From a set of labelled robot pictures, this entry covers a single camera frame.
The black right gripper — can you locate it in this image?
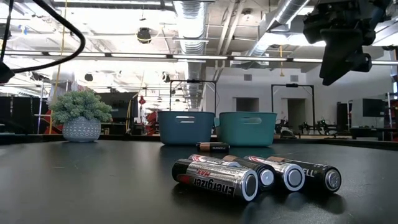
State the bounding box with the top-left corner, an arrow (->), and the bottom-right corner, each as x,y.
303,0 -> 392,86

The teal plastic bin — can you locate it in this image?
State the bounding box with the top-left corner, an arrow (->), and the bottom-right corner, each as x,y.
214,111 -> 278,147

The black copper Duracell AA battery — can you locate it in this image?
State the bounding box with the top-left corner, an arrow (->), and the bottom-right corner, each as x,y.
223,154 -> 276,191
267,156 -> 343,194
196,142 -> 231,153

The blue plastic bin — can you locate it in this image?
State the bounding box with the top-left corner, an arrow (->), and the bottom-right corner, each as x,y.
157,111 -> 216,146

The long ceiling light bar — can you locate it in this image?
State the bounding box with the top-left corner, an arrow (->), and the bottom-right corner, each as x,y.
0,51 -> 287,62
292,57 -> 398,66

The black monitor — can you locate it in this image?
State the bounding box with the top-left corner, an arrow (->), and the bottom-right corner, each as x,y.
362,98 -> 386,118
96,91 -> 139,124

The silver Energizer AA battery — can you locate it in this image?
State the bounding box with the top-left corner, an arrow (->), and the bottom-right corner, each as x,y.
172,158 -> 260,202
244,155 -> 306,192
188,154 -> 242,169

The black ceiling dome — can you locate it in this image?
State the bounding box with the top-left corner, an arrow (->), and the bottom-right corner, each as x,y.
136,27 -> 152,44

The green succulent in patterned pot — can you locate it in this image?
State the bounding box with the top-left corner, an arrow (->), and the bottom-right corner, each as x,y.
49,90 -> 113,143

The black rig frame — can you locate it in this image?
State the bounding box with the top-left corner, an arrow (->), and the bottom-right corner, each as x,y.
169,79 -> 218,119
271,83 -> 315,113

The smooth silver ventilation duct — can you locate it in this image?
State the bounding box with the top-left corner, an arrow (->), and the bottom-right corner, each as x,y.
248,0 -> 312,57

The corrugated silver ventilation duct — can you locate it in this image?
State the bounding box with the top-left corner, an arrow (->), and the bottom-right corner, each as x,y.
172,0 -> 210,110

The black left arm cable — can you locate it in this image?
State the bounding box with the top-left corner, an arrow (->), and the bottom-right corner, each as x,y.
0,0 -> 86,75

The yellow cable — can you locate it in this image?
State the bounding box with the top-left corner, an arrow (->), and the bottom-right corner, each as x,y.
48,0 -> 69,135

